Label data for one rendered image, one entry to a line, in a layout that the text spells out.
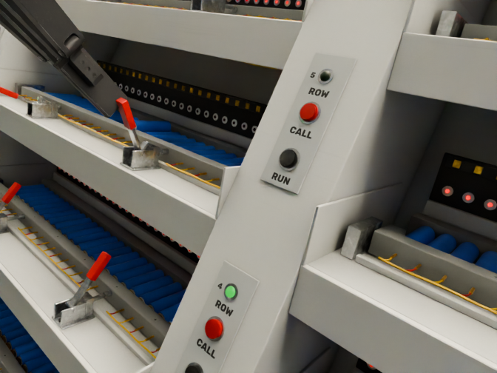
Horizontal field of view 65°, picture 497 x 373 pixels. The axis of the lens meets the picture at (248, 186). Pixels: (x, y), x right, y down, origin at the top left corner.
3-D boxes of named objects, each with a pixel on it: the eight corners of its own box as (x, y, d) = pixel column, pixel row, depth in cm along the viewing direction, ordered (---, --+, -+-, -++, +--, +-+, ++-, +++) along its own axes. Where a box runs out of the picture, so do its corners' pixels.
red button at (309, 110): (311, 122, 33) (319, 104, 33) (296, 118, 34) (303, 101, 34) (316, 126, 33) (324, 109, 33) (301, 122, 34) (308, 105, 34)
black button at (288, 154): (291, 169, 33) (299, 152, 33) (276, 163, 34) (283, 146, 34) (296, 172, 33) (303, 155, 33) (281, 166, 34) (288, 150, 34)
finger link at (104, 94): (77, 44, 39) (80, 44, 38) (124, 97, 43) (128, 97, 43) (55, 64, 38) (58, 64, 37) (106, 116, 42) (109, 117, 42)
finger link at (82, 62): (61, 34, 37) (74, 32, 35) (100, 76, 40) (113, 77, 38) (50, 44, 36) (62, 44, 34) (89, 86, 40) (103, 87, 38)
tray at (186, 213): (208, 263, 38) (225, 168, 35) (-18, 119, 73) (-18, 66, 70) (314, 225, 53) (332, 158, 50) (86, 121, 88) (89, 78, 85)
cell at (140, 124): (166, 134, 62) (130, 135, 57) (163, 123, 63) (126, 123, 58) (172, 129, 61) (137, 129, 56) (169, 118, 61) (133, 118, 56)
